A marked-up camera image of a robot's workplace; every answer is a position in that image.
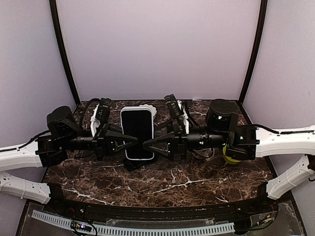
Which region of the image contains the black phone case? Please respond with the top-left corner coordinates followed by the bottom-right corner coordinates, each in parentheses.
top-left (123, 158), bottom-right (146, 172)

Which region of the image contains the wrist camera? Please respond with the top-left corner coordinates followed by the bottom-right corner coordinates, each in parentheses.
top-left (164, 94), bottom-right (189, 134)
top-left (90, 98), bottom-right (112, 137)

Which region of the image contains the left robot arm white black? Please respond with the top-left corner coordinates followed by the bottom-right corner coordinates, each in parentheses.
top-left (0, 106), bottom-right (138, 214)

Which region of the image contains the white patterned mug yellow inside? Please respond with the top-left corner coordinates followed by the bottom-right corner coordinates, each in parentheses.
top-left (191, 148), bottom-right (215, 162)

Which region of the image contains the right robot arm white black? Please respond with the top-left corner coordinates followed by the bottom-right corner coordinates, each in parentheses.
top-left (143, 94), bottom-right (315, 213)

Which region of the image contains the light blue smartphone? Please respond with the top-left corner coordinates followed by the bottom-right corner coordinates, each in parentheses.
top-left (120, 106), bottom-right (154, 161)

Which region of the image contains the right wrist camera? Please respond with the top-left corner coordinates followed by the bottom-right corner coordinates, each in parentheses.
top-left (164, 94), bottom-right (189, 134)

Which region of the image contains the white slotted cable duct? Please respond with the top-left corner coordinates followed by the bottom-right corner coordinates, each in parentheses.
top-left (31, 210), bottom-right (235, 236)

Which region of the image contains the white fluted ceramic bowl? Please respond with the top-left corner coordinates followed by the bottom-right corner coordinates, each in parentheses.
top-left (139, 104), bottom-right (157, 119)

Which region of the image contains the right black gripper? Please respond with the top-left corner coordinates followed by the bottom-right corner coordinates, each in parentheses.
top-left (142, 118), bottom-right (228, 161)

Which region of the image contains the lime green bowl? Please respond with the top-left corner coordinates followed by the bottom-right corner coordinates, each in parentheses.
top-left (222, 146), bottom-right (241, 165)

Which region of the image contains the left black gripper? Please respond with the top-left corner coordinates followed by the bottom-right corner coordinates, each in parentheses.
top-left (62, 119), bottom-right (139, 161)

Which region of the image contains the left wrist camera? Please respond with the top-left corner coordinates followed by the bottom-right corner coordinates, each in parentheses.
top-left (90, 98), bottom-right (112, 137)

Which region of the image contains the black front rail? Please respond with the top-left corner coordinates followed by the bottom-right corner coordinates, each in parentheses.
top-left (63, 199), bottom-right (255, 220)

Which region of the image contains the left black frame post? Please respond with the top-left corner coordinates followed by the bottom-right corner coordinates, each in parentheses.
top-left (49, 0), bottom-right (81, 107)

